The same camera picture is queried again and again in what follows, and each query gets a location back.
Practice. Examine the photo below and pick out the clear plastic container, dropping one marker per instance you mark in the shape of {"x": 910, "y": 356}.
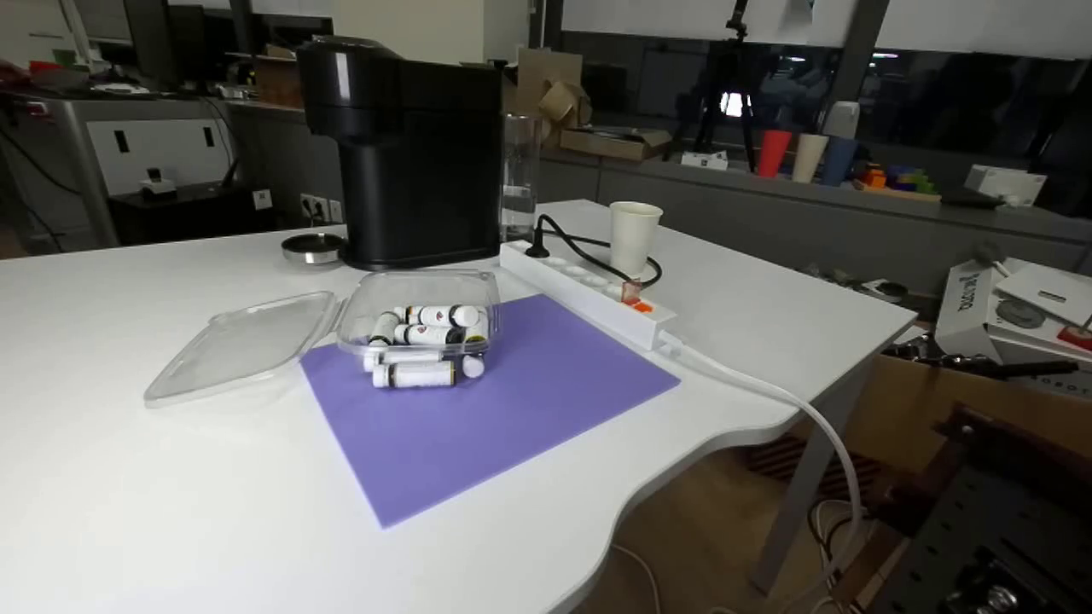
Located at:
{"x": 426, "y": 294}

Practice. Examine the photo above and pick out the clear plastic container lid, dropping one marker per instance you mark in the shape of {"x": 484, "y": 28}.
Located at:
{"x": 247, "y": 341}

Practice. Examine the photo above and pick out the white power strip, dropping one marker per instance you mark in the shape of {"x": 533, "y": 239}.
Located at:
{"x": 589, "y": 294}

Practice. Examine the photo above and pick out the purple mat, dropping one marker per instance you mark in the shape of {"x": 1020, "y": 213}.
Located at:
{"x": 529, "y": 401}

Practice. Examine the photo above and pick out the white paper cup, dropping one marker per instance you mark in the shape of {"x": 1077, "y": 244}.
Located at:
{"x": 633, "y": 234}

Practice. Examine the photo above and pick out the heap of small white bottles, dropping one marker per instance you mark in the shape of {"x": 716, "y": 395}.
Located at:
{"x": 424, "y": 341}

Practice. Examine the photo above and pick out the clear water tank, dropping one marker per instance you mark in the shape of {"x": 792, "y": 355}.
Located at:
{"x": 519, "y": 170}

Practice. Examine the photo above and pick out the flat cardboard box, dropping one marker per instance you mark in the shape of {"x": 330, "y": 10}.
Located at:
{"x": 614, "y": 141}

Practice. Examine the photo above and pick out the black coffee machine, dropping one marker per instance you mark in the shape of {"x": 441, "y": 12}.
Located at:
{"x": 409, "y": 145}

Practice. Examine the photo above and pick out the small white box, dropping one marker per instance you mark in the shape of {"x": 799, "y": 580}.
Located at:
{"x": 704, "y": 159}

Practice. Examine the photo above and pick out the open cardboard box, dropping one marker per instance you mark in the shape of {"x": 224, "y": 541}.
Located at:
{"x": 550, "y": 89}

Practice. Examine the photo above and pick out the round metal drip tray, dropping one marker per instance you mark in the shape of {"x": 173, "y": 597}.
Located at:
{"x": 313, "y": 248}

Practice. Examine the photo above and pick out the red cup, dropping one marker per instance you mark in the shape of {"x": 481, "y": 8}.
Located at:
{"x": 774, "y": 152}

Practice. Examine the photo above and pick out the beige cup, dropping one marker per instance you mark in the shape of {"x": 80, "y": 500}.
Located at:
{"x": 808, "y": 157}

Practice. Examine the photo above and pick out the blue cup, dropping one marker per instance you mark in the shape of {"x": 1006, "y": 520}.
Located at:
{"x": 839, "y": 160}

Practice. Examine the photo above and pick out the heap of colourful toy blocks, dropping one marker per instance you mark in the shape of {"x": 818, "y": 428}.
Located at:
{"x": 896, "y": 181}

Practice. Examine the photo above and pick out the large cardboard box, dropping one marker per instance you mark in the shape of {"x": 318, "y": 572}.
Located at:
{"x": 921, "y": 409}

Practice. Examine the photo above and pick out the grey desk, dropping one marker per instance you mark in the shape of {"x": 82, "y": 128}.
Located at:
{"x": 119, "y": 145}

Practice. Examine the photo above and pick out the stack of white boxes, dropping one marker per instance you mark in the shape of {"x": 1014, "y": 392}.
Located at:
{"x": 1015, "y": 311}

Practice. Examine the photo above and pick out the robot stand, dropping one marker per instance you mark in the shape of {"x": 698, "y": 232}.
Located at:
{"x": 998, "y": 529}

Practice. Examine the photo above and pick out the wall socket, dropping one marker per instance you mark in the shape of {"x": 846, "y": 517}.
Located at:
{"x": 314, "y": 207}

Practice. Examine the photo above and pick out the camera on tripod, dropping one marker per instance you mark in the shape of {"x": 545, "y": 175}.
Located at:
{"x": 729, "y": 85}

